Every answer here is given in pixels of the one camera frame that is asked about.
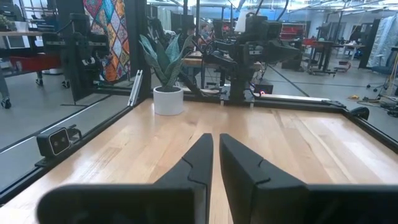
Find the silver aluminium bracket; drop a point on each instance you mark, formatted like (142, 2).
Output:
(136, 88)

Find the white tarp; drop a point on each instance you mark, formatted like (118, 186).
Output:
(384, 40)

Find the black equipment stand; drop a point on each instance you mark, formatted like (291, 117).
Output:
(77, 71)

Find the black box red light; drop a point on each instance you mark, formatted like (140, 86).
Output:
(267, 88)

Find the wooden table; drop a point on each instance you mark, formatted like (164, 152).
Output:
(192, 62)

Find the red shelf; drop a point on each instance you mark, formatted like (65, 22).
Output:
(292, 32)

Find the black aluminium table frame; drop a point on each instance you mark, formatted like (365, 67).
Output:
(93, 134)

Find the colourful patterned quilt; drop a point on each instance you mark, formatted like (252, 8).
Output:
(109, 37)

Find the green potted plant white pot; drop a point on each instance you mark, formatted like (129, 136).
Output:
(168, 102)

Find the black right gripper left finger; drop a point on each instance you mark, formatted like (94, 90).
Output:
(192, 174)

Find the small black camera box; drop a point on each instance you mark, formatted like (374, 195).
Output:
(54, 141)

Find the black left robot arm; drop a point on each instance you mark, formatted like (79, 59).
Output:
(241, 87)

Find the person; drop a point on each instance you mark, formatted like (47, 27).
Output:
(205, 31)

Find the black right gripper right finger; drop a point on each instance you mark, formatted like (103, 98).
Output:
(248, 186)

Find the red bench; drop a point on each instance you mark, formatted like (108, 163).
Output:
(34, 62)

